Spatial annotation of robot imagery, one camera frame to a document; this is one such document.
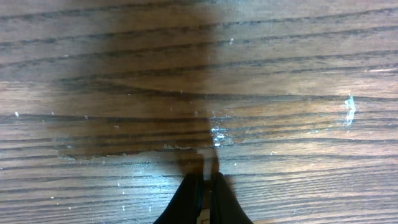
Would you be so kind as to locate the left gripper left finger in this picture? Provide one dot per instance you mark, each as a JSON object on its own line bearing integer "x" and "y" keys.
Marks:
{"x": 186, "y": 204}

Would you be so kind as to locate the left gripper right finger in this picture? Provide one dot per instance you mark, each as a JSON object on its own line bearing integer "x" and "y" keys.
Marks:
{"x": 224, "y": 207}

